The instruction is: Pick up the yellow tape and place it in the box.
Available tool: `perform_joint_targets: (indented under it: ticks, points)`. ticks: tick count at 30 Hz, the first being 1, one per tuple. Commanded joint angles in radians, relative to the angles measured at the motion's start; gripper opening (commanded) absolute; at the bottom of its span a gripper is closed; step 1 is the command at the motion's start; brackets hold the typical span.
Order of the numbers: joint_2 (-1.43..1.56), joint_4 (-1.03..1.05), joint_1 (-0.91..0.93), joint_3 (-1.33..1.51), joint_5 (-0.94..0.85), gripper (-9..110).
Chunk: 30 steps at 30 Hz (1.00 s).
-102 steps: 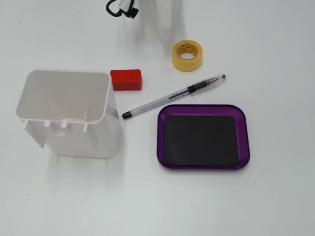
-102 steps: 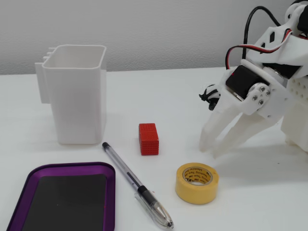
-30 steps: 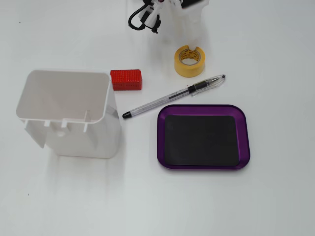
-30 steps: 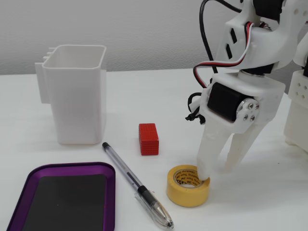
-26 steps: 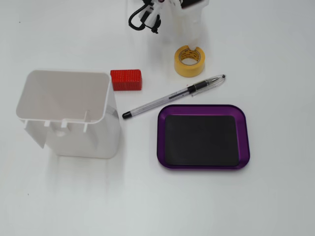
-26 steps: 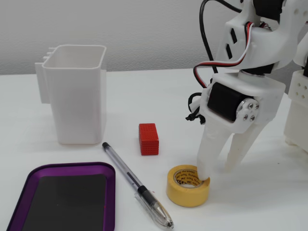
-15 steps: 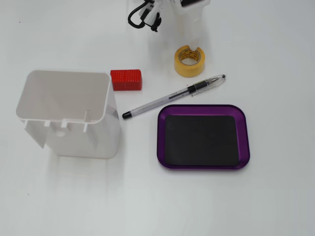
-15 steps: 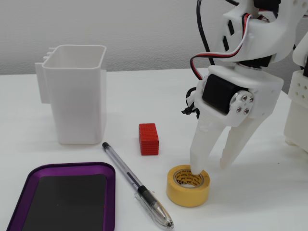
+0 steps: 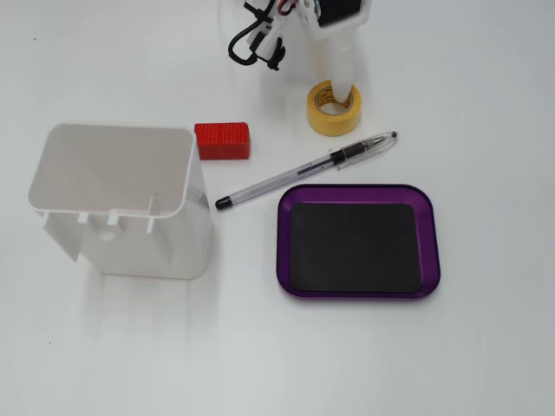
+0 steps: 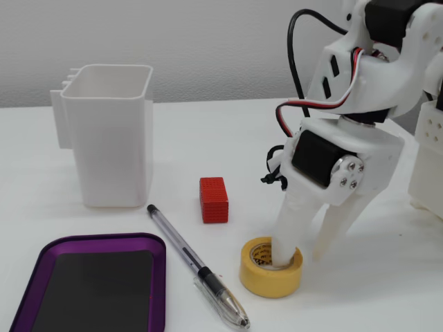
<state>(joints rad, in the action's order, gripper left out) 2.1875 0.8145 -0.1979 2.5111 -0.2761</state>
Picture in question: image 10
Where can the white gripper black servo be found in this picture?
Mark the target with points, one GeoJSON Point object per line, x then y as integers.
{"type": "Point", "coordinates": [375, 146]}

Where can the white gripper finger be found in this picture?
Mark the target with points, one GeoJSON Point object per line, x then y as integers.
{"type": "Point", "coordinates": [290, 224]}

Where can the yellow masking tape roll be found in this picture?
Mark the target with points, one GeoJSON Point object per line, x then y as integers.
{"type": "Point", "coordinates": [263, 283]}

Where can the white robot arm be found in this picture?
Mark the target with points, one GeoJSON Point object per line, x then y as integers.
{"type": "Point", "coordinates": [380, 86]}

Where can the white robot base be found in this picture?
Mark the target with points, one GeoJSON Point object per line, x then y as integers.
{"type": "Point", "coordinates": [429, 166]}

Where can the white plastic container box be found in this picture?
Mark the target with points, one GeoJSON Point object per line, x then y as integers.
{"type": "Point", "coordinates": [110, 145]}

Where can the black zip tie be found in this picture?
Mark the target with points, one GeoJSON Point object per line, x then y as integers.
{"type": "Point", "coordinates": [268, 180]}

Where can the red perforated block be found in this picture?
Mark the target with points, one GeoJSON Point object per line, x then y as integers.
{"type": "Point", "coordinates": [214, 202]}

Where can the clear black ballpoint pen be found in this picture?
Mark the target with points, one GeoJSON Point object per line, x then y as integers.
{"type": "Point", "coordinates": [211, 283]}

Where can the purple metal tray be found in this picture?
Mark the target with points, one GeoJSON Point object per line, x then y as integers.
{"type": "Point", "coordinates": [104, 242]}

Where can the black mat insert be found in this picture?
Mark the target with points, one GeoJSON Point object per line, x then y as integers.
{"type": "Point", "coordinates": [100, 294]}

